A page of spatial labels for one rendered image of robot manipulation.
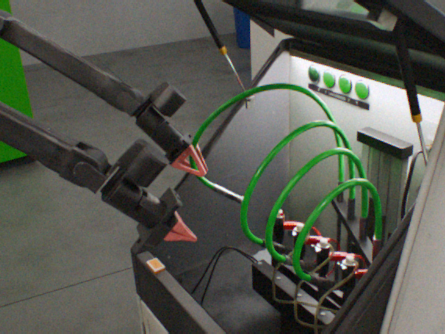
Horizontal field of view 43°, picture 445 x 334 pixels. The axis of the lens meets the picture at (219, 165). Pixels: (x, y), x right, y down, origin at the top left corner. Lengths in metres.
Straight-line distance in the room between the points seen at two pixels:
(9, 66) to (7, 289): 1.80
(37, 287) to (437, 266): 2.46
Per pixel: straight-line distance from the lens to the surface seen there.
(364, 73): 1.39
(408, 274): 1.13
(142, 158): 0.97
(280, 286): 1.39
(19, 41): 1.45
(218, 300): 1.59
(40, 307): 3.07
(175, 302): 1.42
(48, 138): 0.99
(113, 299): 3.00
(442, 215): 1.06
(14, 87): 4.45
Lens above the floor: 1.83
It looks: 26 degrees down
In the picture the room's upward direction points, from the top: 3 degrees counter-clockwise
